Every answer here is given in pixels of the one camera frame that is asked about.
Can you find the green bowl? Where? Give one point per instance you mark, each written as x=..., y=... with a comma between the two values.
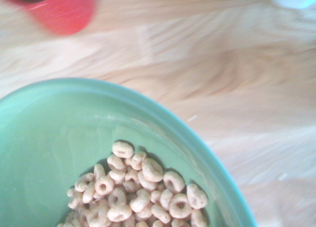
x=49, y=138

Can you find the red mug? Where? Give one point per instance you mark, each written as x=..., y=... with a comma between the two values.
x=64, y=12

